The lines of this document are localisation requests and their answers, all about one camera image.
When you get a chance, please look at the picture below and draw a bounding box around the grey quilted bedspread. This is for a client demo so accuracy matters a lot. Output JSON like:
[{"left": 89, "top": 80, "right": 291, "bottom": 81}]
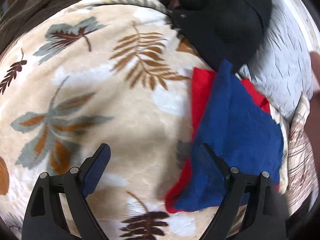
[{"left": 238, "top": 0, "right": 313, "bottom": 122}]

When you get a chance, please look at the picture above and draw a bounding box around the black garment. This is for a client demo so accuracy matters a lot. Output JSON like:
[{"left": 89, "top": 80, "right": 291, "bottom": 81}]
[{"left": 163, "top": 0, "right": 272, "bottom": 73}]

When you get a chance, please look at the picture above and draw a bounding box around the cream leaf-print fleece blanket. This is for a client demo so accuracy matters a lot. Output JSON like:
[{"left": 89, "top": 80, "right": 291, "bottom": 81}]
[{"left": 1, "top": 0, "right": 216, "bottom": 239}]

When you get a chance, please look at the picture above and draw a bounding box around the pink patterned pillow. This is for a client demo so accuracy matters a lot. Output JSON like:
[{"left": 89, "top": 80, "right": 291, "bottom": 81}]
[{"left": 270, "top": 93, "right": 319, "bottom": 215}]

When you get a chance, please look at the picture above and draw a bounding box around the red and blue knit sweater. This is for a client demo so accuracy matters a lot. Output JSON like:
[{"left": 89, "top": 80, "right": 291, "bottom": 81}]
[{"left": 165, "top": 60, "right": 284, "bottom": 213}]

